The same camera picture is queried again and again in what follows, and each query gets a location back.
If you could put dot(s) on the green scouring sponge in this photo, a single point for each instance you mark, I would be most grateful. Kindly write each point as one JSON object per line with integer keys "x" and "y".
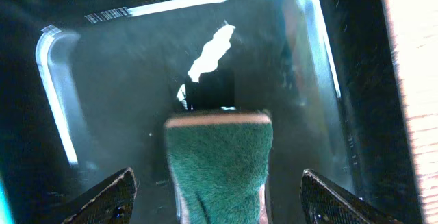
{"x": 219, "y": 165}

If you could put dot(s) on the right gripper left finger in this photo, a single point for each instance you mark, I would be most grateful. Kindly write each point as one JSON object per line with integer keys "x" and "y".
{"x": 110, "y": 201}

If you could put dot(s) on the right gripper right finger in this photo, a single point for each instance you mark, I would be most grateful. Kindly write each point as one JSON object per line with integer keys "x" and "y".
{"x": 324, "y": 202}

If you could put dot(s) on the black rectangular water tray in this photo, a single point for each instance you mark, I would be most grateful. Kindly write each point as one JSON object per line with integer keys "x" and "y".
{"x": 87, "y": 85}

